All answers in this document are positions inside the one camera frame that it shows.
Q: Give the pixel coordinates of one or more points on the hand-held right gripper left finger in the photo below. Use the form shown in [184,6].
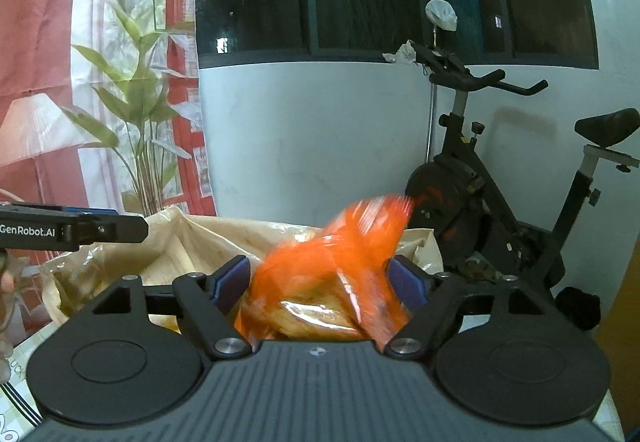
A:
[230,279]

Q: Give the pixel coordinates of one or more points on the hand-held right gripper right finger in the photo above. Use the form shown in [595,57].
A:
[407,279]

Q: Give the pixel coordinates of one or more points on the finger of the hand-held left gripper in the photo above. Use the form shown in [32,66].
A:
[92,211]
[115,228]

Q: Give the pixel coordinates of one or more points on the cardboard box with plastic liner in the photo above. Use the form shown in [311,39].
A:
[165,247]

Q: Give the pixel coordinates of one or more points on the orange snack packet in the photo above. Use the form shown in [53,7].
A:
[325,262]

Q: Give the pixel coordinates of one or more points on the person's left hand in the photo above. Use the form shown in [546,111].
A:
[5,281]

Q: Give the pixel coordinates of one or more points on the brown sandal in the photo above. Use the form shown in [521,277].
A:
[480,269]

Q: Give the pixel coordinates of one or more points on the black exercise bike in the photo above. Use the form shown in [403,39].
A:
[500,202]

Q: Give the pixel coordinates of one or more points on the metal pole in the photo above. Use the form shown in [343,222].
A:
[431,112]

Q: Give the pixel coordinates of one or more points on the black bag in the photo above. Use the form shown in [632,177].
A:
[577,308]

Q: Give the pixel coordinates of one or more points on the crumpled white tissue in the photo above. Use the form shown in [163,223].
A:
[400,53]

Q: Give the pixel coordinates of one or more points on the wooden door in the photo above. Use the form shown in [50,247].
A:
[622,362]

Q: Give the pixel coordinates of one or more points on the white plastic bag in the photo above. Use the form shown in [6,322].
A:
[441,16]

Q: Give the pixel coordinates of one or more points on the printed wall cloth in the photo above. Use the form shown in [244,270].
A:
[75,72]

